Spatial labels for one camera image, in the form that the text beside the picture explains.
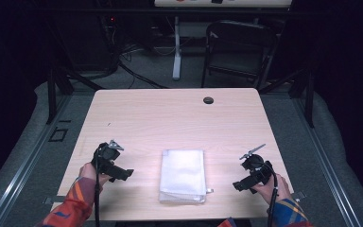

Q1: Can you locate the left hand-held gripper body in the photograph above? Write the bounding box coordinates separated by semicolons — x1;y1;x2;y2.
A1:
91;140;125;174

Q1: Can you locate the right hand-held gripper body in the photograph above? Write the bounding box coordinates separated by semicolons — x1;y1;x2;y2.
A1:
239;143;273;185

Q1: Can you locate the white towel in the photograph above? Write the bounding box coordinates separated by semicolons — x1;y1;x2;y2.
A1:
158;148;215;204

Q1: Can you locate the person's left hand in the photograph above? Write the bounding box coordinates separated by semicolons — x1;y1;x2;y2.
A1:
78;162;112;187

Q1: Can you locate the person's right hand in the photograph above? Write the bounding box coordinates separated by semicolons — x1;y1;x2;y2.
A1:
253;174;292;206

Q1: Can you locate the person's plaid clothing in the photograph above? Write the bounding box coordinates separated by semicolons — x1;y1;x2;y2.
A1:
216;217;238;227

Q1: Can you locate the dark cabinet with red light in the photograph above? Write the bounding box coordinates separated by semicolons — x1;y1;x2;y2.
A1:
53;12;119;73

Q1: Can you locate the white desk leg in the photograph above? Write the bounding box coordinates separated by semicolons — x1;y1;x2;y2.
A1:
172;15;182;81

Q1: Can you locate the black folding chair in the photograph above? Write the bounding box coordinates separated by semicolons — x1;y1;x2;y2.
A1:
200;19;281;92

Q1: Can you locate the right hand-held gripper black cable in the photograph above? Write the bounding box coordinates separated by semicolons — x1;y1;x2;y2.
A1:
266;164;280;227

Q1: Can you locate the hand-held gripper black cable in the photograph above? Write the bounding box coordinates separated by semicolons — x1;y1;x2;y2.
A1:
94;148;102;227
266;164;280;227

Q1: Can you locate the left hand-held gripper black cable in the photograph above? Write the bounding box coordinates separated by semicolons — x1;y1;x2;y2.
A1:
94;148;102;227

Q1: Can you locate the grey metal table bracket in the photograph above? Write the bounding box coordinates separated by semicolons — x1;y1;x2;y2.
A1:
291;190;306;201
42;195;67;205

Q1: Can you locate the aluminium floor rail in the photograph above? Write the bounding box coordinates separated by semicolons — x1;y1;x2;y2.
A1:
0;94;73;227
291;94;363;227

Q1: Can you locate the black metal frame post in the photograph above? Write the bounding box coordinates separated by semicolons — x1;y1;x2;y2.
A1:
45;67;59;125
303;70;316;129

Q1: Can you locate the black floor cable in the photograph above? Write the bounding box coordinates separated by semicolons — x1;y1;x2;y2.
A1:
117;61;168;90

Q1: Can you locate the black horizontal frame bar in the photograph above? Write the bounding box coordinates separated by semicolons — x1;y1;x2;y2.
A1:
31;8;297;17

